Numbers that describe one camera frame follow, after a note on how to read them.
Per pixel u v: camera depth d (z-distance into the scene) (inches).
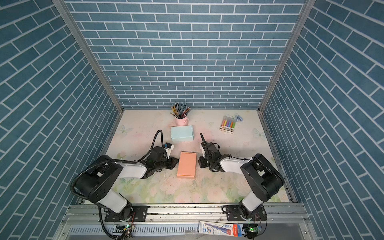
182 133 40.6
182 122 40.4
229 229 27.3
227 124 43.7
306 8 28.0
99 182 17.7
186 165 34.8
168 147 33.1
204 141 32.5
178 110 41.2
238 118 45.0
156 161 28.8
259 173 18.4
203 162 32.5
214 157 28.4
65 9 28.0
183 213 29.7
